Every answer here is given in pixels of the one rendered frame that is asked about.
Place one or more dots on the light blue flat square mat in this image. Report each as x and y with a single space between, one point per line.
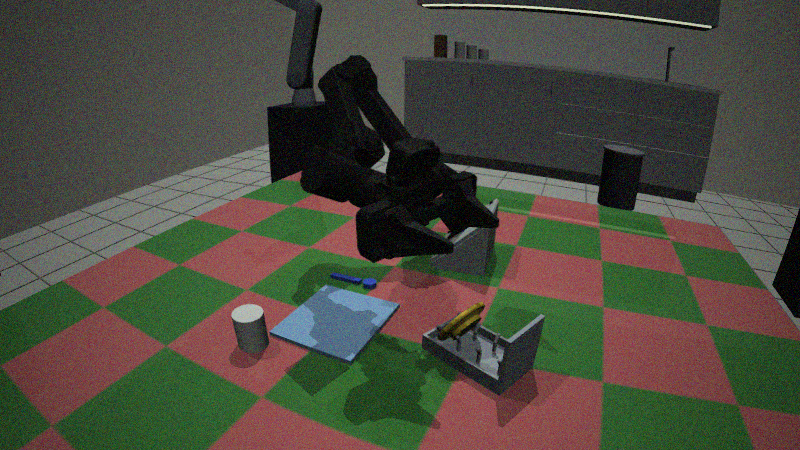
336 323

